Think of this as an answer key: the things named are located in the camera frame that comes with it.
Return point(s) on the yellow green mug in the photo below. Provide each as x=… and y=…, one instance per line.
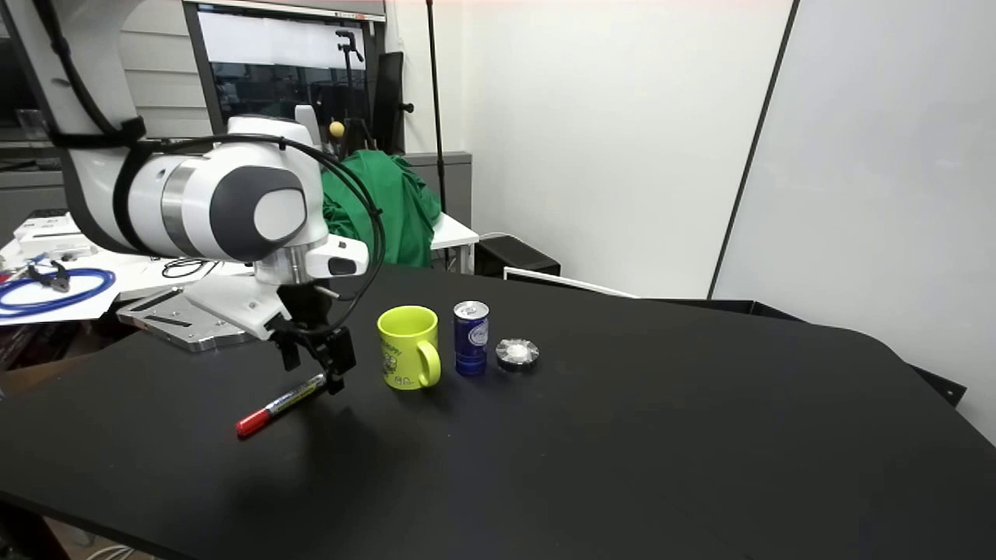
x=407, y=336

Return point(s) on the blue soda can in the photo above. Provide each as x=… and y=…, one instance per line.
x=470, y=336

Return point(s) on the black box on floor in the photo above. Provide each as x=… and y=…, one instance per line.
x=498, y=253

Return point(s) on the green cloth pile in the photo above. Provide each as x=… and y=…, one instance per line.
x=405, y=207

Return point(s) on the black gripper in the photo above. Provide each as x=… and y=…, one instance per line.
x=309, y=317

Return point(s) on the red capped silver marker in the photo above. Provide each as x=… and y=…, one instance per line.
x=277, y=405

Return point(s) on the black tripod pole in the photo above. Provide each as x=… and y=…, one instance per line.
x=436, y=102

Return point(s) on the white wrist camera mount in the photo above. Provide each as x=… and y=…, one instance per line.
x=254, y=301

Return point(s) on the black leaning rod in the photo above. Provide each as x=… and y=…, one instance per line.
x=755, y=142

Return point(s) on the dark window monitor frame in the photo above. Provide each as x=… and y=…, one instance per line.
x=266, y=61

